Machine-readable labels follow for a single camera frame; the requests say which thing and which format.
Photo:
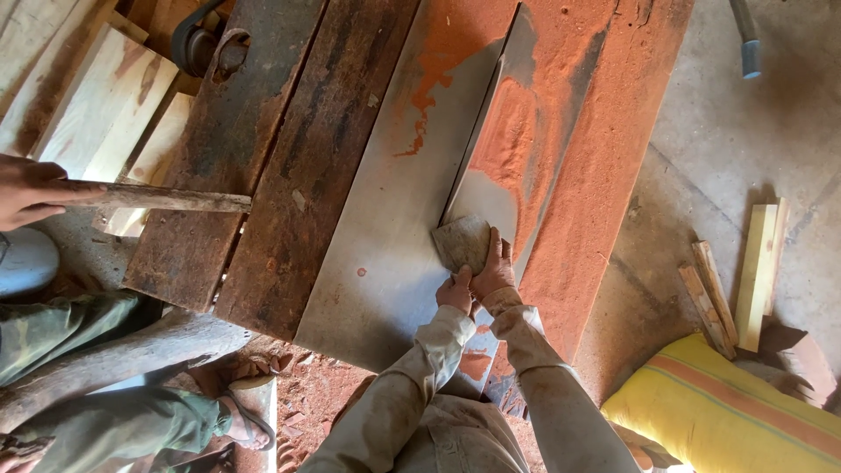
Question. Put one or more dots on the orange sawdust heap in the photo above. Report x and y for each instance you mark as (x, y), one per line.
(509, 144)

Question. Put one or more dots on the white rounded container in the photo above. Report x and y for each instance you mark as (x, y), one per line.
(26, 259)

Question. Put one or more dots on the angled steel fence plate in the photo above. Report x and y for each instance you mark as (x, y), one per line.
(489, 197)

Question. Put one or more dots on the heap of reddish wood chips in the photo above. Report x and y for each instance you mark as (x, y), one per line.
(292, 420)

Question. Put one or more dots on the pale wooden offcut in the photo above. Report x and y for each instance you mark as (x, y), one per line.
(755, 276)

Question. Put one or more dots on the pale wooden plank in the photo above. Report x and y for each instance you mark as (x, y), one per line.
(26, 39)
(46, 98)
(154, 151)
(105, 111)

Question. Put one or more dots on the grey wooden stick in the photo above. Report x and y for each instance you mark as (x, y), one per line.
(164, 198)

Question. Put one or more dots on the rusty brown machine plank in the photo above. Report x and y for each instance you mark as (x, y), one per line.
(210, 177)
(309, 177)

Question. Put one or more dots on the grey worn wooden block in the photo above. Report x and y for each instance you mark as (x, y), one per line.
(462, 243)

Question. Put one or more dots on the brown wooden strip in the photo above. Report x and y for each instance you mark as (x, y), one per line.
(704, 312)
(716, 292)

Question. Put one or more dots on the person's right fingers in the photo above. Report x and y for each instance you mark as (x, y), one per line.
(497, 244)

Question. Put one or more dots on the person's beige work shirt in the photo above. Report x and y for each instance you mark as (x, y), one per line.
(460, 437)

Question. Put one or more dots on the yellow striped sack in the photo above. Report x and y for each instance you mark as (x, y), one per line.
(716, 407)

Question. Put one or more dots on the person's right hand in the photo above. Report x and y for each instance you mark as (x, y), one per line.
(496, 269)

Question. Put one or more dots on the person's left hand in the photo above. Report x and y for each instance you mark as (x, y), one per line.
(454, 294)

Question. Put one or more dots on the steel machine table plate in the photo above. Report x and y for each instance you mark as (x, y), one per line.
(387, 217)

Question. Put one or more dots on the black pulley with belt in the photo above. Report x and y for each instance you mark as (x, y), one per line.
(197, 46)

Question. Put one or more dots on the thin pale wooden strip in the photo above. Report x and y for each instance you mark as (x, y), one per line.
(780, 249)

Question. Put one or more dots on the grey pipe with blue tip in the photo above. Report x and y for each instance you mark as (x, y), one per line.
(748, 39)

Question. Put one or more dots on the person's left fingers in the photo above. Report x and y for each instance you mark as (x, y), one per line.
(464, 277)

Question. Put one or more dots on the brown wooden block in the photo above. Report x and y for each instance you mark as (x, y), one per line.
(798, 358)

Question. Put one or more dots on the grey flip-flop sandal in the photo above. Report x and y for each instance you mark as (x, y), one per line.
(259, 420)

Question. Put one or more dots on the rough brown log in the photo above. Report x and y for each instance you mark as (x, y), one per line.
(112, 358)

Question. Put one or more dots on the sawdust covered machine board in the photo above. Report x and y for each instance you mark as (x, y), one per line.
(611, 164)

